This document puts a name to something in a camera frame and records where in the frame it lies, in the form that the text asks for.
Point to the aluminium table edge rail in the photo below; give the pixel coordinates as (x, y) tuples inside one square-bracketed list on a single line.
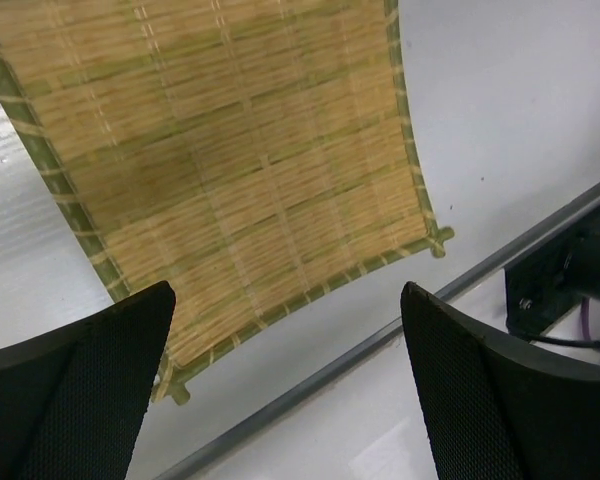
[(328, 393)]

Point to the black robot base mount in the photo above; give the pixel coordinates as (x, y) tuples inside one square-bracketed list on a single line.
[(554, 276)]

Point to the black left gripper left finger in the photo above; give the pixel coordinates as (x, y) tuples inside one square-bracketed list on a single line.
[(72, 400)]

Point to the woven bamboo mat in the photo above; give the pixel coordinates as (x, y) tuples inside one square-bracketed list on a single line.
[(256, 155)]

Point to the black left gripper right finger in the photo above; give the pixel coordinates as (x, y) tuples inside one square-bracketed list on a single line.
[(494, 406)]

